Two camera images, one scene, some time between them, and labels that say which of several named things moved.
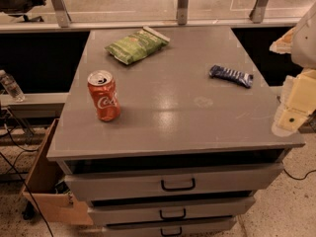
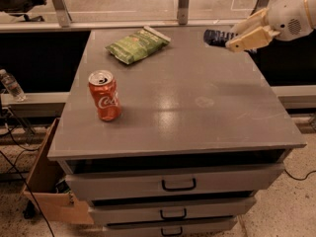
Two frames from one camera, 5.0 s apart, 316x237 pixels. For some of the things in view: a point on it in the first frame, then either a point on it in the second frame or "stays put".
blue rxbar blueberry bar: (224, 73) → (218, 38)
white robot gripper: (306, 39) → (285, 17)
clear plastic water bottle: (11, 87) stays put
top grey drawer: (175, 182) stays put
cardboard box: (40, 194) stays put
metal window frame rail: (65, 24) stays put
